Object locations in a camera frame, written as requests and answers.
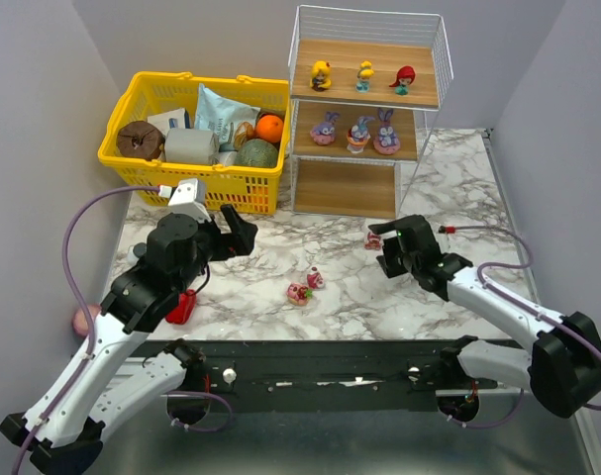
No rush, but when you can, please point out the red white figure toy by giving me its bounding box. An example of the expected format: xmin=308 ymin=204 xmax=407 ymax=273
xmin=364 ymin=232 xmax=382 ymax=250

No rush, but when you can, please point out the pink bear toy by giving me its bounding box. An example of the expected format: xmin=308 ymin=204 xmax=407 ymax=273
xmin=307 ymin=266 xmax=325 ymax=290

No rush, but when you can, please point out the large purple bunny toy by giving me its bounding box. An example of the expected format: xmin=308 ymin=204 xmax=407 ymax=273
xmin=373 ymin=108 xmax=401 ymax=155

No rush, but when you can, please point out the yellow blue duck toy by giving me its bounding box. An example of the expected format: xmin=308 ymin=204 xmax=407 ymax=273
xmin=355 ymin=60 xmax=375 ymax=93

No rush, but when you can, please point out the red cherry toy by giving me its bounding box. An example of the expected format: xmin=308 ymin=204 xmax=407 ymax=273
xmin=389 ymin=65 xmax=416 ymax=96

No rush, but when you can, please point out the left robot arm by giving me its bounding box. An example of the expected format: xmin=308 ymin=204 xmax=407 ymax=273
xmin=0 ymin=205 xmax=257 ymax=474

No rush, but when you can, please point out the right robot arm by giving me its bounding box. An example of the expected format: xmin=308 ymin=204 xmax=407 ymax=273
xmin=369 ymin=215 xmax=601 ymax=419

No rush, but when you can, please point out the yellow plastic basket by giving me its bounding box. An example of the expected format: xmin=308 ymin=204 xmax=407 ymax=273
xmin=97 ymin=71 xmax=294 ymax=216

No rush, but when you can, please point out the white can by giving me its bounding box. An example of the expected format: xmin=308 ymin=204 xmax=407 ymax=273
xmin=217 ymin=150 xmax=238 ymax=167

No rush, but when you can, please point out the green melon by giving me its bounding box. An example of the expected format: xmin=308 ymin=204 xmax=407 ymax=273
xmin=235 ymin=139 xmax=278 ymax=168

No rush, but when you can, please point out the red bell pepper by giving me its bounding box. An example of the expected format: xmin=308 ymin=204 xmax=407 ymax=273
xmin=165 ymin=289 xmax=197 ymax=326

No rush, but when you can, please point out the white plastic bottle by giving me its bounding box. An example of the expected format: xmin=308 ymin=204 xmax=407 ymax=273
xmin=127 ymin=242 xmax=147 ymax=265

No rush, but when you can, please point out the brown onion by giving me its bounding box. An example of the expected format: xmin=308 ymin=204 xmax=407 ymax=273
xmin=233 ymin=121 xmax=256 ymax=150

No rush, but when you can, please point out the white paper roll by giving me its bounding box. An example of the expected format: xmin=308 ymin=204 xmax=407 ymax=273
xmin=164 ymin=128 xmax=220 ymax=165

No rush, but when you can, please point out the orange fruit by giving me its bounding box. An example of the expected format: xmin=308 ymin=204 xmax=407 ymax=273
xmin=254 ymin=114 xmax=284 ymax=144

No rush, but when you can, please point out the blue snack bag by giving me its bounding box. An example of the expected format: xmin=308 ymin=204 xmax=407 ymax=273
xmin=194 ymin=84 xmax=260 ymax=151

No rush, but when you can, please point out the white blue box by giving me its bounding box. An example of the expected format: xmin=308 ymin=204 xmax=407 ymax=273
xmin=147 ymin=108 xmax=191 ymax=135

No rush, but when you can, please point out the brown chocolate donut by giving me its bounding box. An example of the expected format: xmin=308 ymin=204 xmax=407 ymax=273
xmin=116 ymin=121 xmax=164 ymax=161

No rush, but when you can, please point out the pink ball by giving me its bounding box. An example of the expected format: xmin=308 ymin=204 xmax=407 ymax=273
xmin=71 ymin=305 xmax=101 ymax=337

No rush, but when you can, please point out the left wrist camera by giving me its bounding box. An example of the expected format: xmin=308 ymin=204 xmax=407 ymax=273
xmin=168 ymin=178 xmax=211 ymax=223

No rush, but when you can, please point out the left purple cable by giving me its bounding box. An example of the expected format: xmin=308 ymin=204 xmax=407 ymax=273
xmin=10 ymin=185 xmax=172 ymax=475

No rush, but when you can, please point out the purple cable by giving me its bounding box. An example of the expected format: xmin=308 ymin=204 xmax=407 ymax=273
xmin=10 ymin=185 xmax=172 ymax=475
xmin=438 ymin=225 xmax=601 ymax=429

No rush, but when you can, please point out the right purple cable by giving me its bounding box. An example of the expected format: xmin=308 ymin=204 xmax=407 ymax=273
xmin=438 ymin=225 xmax=601 ymax=429

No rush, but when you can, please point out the white wire wooden shelf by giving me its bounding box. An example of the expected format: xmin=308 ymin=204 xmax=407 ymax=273
xmin=288 ymin=5 xmax=453 ymax=219

